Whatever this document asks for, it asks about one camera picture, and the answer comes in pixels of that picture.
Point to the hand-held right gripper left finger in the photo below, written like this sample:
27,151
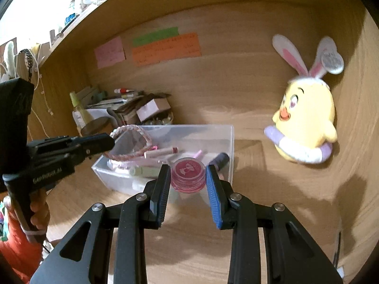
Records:
161,196

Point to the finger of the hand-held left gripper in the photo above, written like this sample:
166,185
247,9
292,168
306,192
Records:
94,143
81,157

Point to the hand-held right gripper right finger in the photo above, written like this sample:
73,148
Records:
213,199

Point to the pink round cosmetic jar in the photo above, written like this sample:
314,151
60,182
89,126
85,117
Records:
188,174

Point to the pink white braided headband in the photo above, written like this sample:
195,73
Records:
130,142

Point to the translucent plastic storage bin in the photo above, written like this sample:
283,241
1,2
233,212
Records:
177,142

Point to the person's left forearm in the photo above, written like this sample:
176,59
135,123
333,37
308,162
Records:
17,251

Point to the person's left hand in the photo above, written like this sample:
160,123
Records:
40,210

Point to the round brown lid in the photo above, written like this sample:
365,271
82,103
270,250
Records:
95,125

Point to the white green print tube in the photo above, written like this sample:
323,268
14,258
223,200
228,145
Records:
145,170

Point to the green cap lotion bottle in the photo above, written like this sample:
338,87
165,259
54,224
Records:
77,109

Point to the dark purple tube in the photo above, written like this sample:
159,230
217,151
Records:
219,159

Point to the pink lip gloss tube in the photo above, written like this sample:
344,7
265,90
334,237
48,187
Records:
161,152

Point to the pink pen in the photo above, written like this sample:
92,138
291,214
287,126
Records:
197,154

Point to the red white marker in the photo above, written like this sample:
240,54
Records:
124,90

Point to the pink white box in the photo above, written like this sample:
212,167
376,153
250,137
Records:
151,108

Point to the clear glass beads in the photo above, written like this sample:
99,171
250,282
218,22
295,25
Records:
160,120

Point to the pink sticky note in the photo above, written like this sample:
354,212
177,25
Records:
110,51

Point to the orange sticky note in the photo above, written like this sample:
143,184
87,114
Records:
165,50

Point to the green sticky note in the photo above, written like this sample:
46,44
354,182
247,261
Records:
155,37

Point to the yellow chick plush toy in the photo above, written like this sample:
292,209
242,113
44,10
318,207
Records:
306,118

